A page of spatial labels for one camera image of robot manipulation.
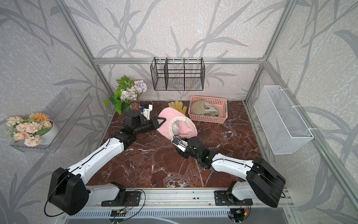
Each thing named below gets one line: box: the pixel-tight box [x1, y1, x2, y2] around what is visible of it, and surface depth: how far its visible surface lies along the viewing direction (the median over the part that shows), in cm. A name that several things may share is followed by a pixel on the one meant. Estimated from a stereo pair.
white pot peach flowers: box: [5, 112, 55, 147], surface depth 51 cm
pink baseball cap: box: [156, 106, 198, 141], surface depth 81 cm
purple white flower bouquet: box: [103, 75, 148, 116], surface depth 87 cm
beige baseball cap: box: [191, 99, 221, 118], surface depth 108 cm
